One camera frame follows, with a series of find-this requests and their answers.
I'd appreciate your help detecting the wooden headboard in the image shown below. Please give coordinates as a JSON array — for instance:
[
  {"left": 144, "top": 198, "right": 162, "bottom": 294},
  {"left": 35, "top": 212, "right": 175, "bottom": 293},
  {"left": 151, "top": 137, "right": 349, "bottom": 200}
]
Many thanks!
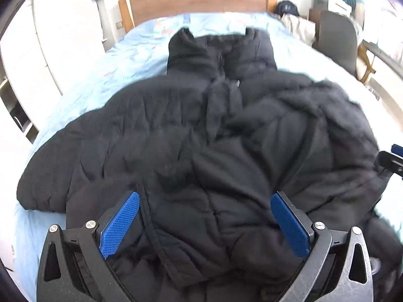
[{"left": 118, "top": 0, "right": 277, "bottom": 32}]

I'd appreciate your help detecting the black puffer jacket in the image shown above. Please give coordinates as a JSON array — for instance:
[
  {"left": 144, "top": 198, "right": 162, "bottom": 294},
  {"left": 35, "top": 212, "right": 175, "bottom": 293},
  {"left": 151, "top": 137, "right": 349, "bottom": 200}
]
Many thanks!
[{"left": 16, "top": 28, "right": 402, "bottom": 301}]

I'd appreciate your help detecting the white sliding-door wardrobe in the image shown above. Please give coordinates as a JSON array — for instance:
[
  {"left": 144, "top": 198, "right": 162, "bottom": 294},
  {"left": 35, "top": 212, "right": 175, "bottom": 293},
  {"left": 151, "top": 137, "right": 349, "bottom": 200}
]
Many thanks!
[{"left": 1, "top": 0, "right": 105, "bottom": 131}]

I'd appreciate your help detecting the cream cloth pile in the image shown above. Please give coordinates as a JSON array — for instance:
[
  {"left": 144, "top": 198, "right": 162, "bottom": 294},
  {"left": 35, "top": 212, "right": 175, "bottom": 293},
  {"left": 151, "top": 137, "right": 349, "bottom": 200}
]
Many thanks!
[{"left": 281, "top": 14, "right": 316, "bottom": 46}]

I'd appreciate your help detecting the dark blue backpack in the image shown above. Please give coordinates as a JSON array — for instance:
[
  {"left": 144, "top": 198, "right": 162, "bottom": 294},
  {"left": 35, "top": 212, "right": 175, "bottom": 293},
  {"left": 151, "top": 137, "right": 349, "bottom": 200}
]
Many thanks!
[{"left": 274, "top": 0, "right": 300, "bottom": 17}]

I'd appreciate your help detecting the white printer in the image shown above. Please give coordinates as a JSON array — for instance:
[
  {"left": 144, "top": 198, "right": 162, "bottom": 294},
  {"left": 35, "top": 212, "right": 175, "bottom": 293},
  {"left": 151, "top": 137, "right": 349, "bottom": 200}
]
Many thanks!
[{"left": 312, "top": 0, "right": 352, "bottom": 16}]

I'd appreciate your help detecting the light blue cartoon bedspread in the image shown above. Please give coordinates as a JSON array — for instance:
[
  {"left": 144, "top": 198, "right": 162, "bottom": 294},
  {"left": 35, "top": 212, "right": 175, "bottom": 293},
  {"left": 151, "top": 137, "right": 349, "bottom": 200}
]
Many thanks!
[{"left": 16, "top": 13, "right": 402, "bottom": 301}]

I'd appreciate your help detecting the grey office chair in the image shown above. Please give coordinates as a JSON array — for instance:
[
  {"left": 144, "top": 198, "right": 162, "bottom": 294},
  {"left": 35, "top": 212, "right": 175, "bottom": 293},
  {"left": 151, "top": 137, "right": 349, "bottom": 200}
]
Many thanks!
[{"left": 318, "top": 10, "right": 359, "bottom": 77}]

